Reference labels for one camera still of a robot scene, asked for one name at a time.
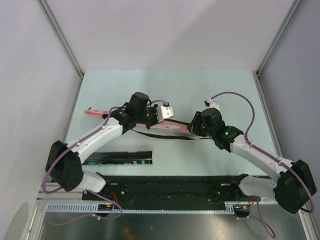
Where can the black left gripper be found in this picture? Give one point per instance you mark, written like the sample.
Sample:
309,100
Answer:
155,120

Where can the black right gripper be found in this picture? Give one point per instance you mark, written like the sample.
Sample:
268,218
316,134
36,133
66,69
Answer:
193,126

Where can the pink racket bag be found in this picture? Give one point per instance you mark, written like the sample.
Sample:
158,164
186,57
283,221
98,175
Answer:
168,127

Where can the black shuttlecock tube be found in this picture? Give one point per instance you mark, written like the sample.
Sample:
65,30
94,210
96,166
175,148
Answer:
120,158

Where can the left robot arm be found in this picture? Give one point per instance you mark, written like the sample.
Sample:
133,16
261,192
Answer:
65,160

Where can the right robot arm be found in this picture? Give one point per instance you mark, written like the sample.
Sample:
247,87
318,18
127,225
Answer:
289,183

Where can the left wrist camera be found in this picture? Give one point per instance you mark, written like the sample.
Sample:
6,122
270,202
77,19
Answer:
164,112

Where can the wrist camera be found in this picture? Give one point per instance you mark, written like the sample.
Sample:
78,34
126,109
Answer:
209,103
164,112

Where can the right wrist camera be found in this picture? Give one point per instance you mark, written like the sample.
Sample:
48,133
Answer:
209,103

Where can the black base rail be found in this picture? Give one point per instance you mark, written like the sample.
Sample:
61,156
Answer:
171,193

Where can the left aluminium frame post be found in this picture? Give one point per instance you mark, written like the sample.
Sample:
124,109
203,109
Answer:
49,14

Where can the aluminium frame post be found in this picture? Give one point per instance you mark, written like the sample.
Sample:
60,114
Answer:
280,34
49,14

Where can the right aluminium frame post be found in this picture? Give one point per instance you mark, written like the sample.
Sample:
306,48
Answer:
280,34

